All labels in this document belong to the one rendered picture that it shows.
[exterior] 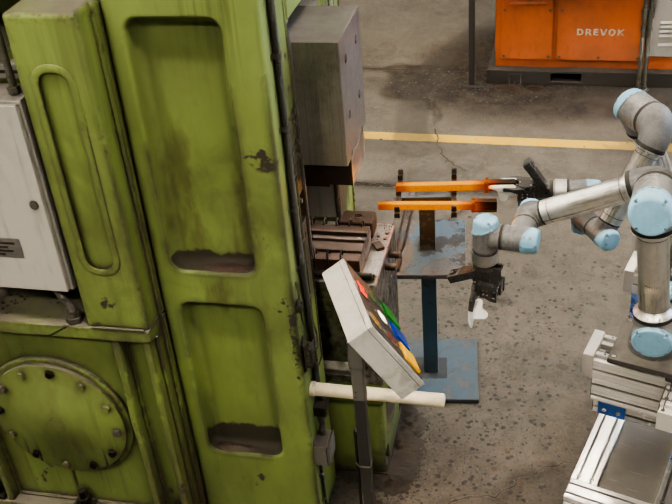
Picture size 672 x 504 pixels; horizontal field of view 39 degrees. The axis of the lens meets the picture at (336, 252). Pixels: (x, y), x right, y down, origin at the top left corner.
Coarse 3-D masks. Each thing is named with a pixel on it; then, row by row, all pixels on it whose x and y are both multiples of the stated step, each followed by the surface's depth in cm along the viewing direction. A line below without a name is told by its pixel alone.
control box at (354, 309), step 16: (336, 272) 276; (352, 272) 276; (336, 288) 270; (352, 288) 266; (368, 288) 283; (336, 304) 266; (352, 304) 261; (368, 304) 266; (352, 320) 257; (368, 320) 253; (352, 336) 253; (368, 336) 252; (384, 336) 257; (368, 352) 255; (384, 352) 256; (400, 352) 263; (384, 368) 259; (400, 368) 261; (400, 384) 264; (416, 384) 265
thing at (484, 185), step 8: (400, 184) 329; (408, 184) 328; (416, 184) 327; (424, 184) 326; (432, 184) 325; (440, 184) 324; (448, 184) 324; (456, 184) 323; (464, 184) 322; (472, 184) 321; (480, 184) 320; (488, 184) 320; (496, 184) 319; (504, 184) 318
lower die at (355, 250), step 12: (312, 228) 332; (324, 228) 332; (336, 228) 331; (348, 228) 331; (360, 228) 330; (312, 240) 326; (324, 240) 326; (336, 240) 325; (348, 240) 324; (360, 240) 322; (324, 252) 321; (336, 252) 321; (348, 252) 320; (360, 252) 319; (324, 264) 319; (360, 264) 318
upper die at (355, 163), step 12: (360, 144) 307; (360, 156) 308; (312, 168) 299; (324, 168) 298; (336, 168) 297; (348, 168) 296; (312, 180) 302; (324, 180) 301; (336, 180) 300; (348, 180) 299
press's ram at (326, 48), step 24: (288, 24) 283; (312, 24) 281; (336, 24) 280; (312, 48) 271; (336, 48) 269; (360, 48) 298; (312, 72) 275; (336, 72) 273; (360, 72) 300; (312, 96) 279; (336, 96) 278; (360, 96) 302; (312, 120) 284; (336, 120) 282; (360, 120) 305; (312, 144) 288; (336, 144) 287
